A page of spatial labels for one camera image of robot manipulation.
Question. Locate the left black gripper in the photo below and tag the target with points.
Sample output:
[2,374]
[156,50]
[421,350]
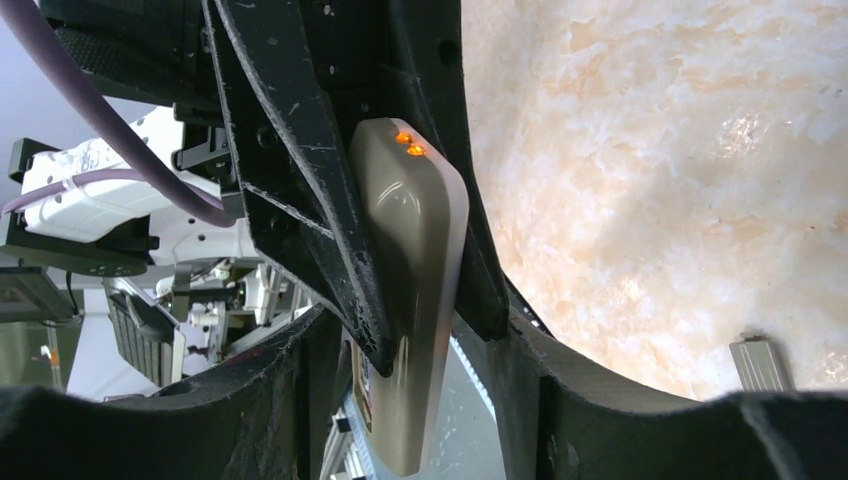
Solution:
[295,78]

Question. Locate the beige remote control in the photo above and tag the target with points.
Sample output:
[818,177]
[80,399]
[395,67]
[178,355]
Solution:
[418,206]

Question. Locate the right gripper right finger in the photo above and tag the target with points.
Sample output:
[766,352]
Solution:
[561,415]

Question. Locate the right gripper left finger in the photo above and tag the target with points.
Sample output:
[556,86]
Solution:
[260,415]

